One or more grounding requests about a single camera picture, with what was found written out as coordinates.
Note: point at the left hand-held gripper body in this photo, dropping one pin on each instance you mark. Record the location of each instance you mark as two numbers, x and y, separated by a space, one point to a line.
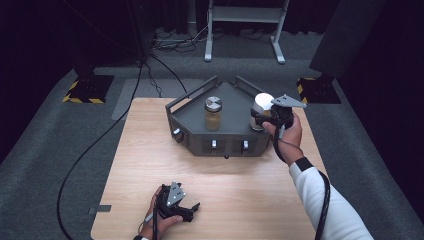
173 198

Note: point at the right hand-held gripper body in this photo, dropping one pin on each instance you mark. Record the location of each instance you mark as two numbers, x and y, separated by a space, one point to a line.
285 111

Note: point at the white-lidded glass jar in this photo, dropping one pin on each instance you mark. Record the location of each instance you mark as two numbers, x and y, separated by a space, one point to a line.
264 101

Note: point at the person's left hand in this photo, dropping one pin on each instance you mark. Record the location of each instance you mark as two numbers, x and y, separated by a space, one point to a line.
160 223

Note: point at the person's right hand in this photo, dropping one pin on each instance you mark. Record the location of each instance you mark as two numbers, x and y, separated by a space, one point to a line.
290 140

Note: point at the black base with striped tape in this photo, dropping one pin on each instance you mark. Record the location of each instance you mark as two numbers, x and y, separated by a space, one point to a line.
91 88
320 90

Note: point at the silver-lidded amber glass jar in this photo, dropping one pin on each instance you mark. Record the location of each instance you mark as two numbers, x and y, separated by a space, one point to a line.
213 121

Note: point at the black wristband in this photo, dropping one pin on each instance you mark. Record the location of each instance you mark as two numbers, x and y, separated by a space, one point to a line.
304 164

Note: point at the grey tape strip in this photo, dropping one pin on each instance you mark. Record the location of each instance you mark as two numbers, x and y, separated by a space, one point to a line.
100 209

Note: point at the dark slanted panel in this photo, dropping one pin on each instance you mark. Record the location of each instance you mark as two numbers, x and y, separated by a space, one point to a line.
346 36

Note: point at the white metal stand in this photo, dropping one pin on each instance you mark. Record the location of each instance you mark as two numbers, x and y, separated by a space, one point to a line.
245 15

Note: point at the grey floor mat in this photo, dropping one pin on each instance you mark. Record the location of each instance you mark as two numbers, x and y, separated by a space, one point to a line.
140 88

